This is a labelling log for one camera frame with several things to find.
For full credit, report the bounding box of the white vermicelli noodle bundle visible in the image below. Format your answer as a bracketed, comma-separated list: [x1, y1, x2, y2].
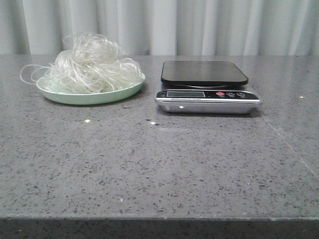
[19, 32, 145, 94]

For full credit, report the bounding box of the black silver kitchen scale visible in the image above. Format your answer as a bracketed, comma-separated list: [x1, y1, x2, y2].
[155, 61, 262, 114]

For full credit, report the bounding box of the light green round plate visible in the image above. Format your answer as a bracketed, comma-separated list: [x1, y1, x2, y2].
[36, 73, 145, 105]

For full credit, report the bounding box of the white pleated curtain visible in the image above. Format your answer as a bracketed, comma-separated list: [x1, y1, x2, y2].
[0, 0, 319, 55]

